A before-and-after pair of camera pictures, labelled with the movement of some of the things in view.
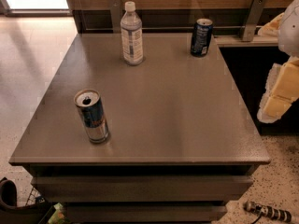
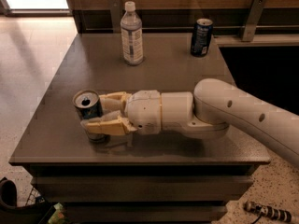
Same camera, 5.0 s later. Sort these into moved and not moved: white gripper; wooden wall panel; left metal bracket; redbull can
Moved: white gripper
Not moved: left metal bracket; redbull can; wooden wall panel
